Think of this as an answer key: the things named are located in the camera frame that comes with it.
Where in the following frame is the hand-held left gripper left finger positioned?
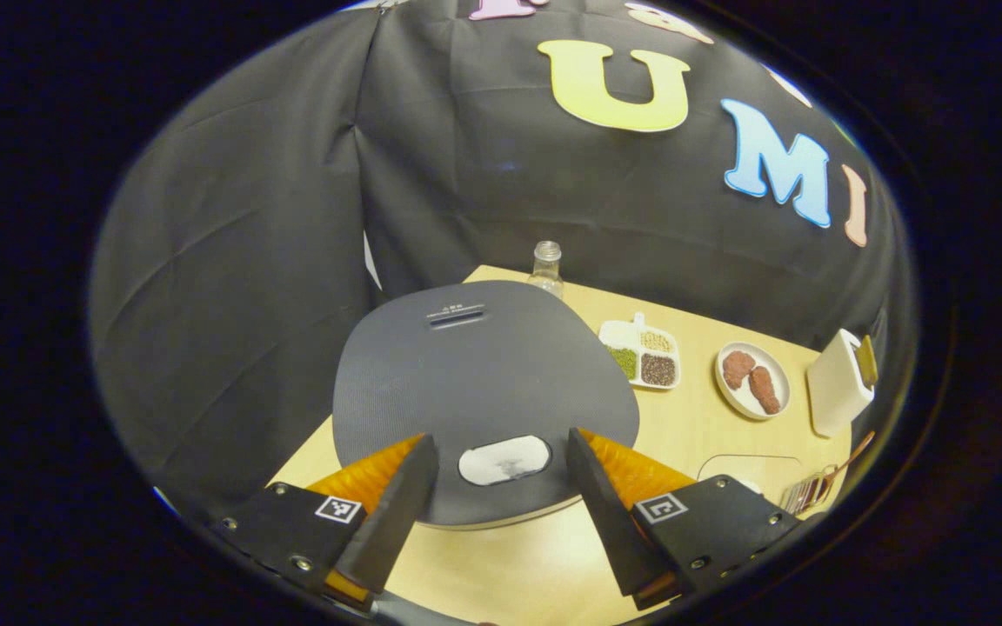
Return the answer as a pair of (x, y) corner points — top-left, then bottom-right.
(210, 433), (439, 609)

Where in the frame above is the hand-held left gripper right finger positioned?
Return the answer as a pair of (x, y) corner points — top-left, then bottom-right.
(565, 428), (802, 611)

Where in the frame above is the clear-lidded white rice box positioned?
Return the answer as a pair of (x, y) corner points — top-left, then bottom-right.
(698, 454), (802, 496)

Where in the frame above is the grey rice cooker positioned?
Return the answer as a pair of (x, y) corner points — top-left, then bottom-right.
(332, 280), (641, 529)

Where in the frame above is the metal wire chopstick holder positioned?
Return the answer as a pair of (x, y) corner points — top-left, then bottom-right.
(781, 465), (841, 516)

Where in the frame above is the brown wooden spoon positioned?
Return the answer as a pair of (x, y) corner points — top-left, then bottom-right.
(818, 430), (876, 489)

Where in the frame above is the white divided bean dish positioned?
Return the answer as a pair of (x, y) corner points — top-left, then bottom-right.
(598, 313), (682, 390)

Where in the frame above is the reddish brown meat piece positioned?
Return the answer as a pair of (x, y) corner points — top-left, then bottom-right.
(722, 350), (757, 390)
(749, 366), (782, 415)

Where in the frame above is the white round plate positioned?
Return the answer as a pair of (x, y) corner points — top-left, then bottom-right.
(715, 342), (792, 421)

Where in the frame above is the white toaster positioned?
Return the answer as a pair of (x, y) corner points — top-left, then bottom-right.
(806, 329), (878, 438)

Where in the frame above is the small glass bottle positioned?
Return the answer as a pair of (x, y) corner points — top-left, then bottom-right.
(527, 241), (565, 301)

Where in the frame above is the black backdrop cloth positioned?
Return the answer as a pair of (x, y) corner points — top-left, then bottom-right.
(88, 0), (915, 514)

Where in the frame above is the brown toast slice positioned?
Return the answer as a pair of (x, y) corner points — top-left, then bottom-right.
(853, 336), (878, 388)

